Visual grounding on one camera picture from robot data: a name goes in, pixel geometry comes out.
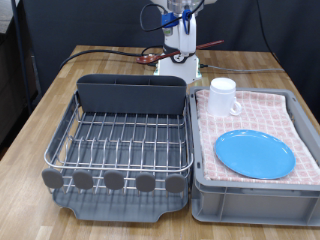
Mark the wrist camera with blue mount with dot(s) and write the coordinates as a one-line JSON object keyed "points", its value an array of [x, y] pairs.
{"points": [[168, 20]]}

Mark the grey plastic crate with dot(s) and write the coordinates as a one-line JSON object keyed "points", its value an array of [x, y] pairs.
{"points": [[253, 206]]}

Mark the red-brown wooden spoon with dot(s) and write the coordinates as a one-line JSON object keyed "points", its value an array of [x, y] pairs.
{"points": [[150, 59]]}

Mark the grey oval rack pad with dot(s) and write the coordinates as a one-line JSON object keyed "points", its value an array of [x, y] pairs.
{"points": [[114, 180], [52, 178], [145, 182], [83, 179], [175, 183]]}

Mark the black backdrop curtain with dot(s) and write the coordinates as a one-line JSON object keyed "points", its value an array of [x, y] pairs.
{"points": [[100, 23]]}

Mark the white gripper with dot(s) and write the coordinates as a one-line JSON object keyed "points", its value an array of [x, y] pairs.
{"points": [[193, 28]]}

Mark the dark cabinet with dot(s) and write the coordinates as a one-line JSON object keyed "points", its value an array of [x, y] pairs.
{"points": [[10, 83]]}

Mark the white mug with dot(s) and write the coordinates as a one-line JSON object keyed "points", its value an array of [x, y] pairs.
{"points": [[220, 100]]}

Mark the blue plastic plate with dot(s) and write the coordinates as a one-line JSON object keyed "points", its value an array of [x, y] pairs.
{"points": [[255, 155]]}

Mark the dark grey cutlery holder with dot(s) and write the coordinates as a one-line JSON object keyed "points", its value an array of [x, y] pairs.
{"points": [[133, 98]]}

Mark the grey plastic drain tray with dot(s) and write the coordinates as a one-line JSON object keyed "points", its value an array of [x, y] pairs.
{"points": [[110, 208]]}

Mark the pink checkered towel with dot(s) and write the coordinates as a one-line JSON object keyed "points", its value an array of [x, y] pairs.
{"points": [[266, 113]]}

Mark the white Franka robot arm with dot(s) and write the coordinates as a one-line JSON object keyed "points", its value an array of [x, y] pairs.
{"points": [[186, 71]]}

